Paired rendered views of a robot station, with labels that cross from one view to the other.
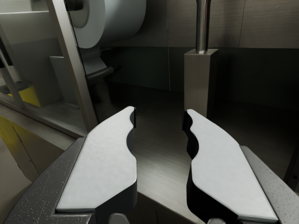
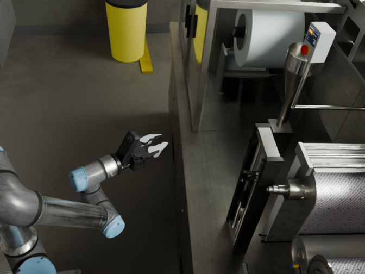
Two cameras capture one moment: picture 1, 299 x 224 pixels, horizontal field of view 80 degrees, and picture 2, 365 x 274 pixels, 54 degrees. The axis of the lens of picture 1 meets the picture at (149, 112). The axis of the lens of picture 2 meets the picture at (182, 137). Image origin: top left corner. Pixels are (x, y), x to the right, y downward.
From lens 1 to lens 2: 1.23 m
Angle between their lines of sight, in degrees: 38
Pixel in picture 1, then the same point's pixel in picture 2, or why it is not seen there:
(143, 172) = (195, 161)
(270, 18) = (351, 141)
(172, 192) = (193, 178)
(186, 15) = (325, 86)
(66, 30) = (204, 69)
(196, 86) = not seen: hidden behind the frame
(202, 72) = not seen: hidden behind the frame
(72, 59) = (200, 83)
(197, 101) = not seen: hidden behind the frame
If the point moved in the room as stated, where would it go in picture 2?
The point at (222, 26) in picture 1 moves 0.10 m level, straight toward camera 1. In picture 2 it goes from (334, 117) to (314, 120)
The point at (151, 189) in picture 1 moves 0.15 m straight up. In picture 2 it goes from (188, 169) to (192, 147)
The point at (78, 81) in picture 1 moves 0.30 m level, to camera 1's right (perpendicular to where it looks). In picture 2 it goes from (199, 94) to (246, 128)
